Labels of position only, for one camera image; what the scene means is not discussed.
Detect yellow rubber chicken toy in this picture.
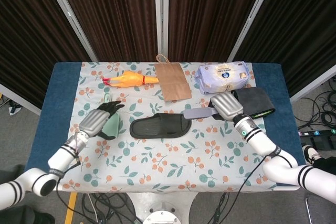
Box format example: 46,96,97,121
102,70,160,89

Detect floral print tablecloth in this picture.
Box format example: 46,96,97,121
59,61,278,192

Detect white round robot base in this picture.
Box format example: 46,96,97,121
143,209,182,224

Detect blue table cover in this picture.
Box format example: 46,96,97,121
25,62,307,187

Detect black floor cable tangle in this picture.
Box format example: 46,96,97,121
293,77,336,130

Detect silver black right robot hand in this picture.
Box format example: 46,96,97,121
204,93,244,122

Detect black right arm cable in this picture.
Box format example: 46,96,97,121
207,153,293,224

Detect black power strip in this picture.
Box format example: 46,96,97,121
298,129,336,137

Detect black rubber slipper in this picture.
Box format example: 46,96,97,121
129,113,193,139

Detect yellow floor tape strip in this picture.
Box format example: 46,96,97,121
64,191,78,224

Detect grey cloth with green edge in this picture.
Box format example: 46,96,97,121
230,87,276,119

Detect purple tissue pack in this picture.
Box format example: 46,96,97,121
196,61,249,95

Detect black trouser leg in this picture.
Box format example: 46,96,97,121
312,155,336,175

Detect mint green plastic dustpan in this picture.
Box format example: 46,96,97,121
101,93,122,140

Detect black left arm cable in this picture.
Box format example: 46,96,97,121
56,159,81,224

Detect brown paper bag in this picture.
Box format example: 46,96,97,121
154,54,193,102

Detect grey brush tool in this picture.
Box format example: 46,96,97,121
183,107,218,121

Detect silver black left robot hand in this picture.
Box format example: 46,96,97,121
78,100,125,141

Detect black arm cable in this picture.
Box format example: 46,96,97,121
207,153,293,224
56,159,81,224

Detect black bag on floor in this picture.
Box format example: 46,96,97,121
0,204,56,224

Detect black and white sneaker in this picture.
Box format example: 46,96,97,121
301,145,320,166

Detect black cables under table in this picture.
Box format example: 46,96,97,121
81,192,144,224

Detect dark ribbed divider panel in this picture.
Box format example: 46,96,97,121
41,0,169,63
154,0,279,63
0,0,98,116
227,0,336,104

